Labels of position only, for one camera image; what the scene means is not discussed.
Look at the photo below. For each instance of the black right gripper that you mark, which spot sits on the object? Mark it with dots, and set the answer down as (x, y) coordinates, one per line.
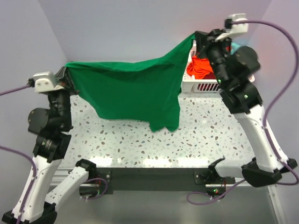
(206, 40)

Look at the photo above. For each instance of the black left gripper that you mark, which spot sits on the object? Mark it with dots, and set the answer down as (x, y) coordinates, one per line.
(63, 77)

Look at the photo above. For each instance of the green t-shirt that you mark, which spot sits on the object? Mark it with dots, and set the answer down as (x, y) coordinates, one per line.
(144, 91)

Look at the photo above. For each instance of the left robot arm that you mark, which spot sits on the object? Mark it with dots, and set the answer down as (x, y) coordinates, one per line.
(38, 204)

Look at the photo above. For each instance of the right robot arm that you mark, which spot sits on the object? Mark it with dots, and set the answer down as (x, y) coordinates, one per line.
(244, 102)

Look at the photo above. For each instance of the orange t-shirt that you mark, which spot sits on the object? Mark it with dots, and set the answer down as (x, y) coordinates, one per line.
(199, 68)

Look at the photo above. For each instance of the teal t-shirt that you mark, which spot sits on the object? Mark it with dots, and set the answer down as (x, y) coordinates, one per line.
(234, 47)

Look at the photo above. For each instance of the white plastic basket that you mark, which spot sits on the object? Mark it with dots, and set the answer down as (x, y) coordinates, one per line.
(191, 84)

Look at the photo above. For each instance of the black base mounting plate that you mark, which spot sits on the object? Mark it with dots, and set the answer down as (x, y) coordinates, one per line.
(155, 179)

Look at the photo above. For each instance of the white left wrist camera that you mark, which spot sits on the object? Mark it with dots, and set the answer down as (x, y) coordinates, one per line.
(43, 82)

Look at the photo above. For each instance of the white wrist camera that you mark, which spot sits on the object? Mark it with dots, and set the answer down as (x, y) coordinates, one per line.
(43, 82)
(234, 26)

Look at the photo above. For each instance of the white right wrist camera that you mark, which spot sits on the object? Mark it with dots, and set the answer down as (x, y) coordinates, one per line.
(234, 26)

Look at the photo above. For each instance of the aluminium frame rail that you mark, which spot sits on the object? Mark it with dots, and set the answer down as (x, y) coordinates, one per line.
(63, 177)

